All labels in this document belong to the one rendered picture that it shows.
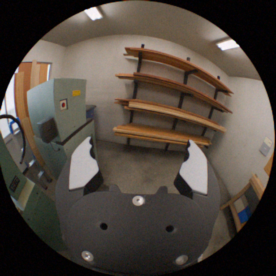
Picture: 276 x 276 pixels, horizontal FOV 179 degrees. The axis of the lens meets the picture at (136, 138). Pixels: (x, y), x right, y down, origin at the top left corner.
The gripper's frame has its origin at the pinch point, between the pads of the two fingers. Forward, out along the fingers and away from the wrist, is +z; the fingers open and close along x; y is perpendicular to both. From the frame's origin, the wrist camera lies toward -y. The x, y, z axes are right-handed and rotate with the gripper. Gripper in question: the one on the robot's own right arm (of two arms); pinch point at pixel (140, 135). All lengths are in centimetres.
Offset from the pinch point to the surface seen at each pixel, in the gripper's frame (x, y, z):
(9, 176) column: -77, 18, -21
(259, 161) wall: 238, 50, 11
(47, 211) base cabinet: -72, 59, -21
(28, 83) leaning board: -201, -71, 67
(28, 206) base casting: -68, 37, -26
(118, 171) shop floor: -36, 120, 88
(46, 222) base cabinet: -71, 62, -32
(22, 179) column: -80, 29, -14
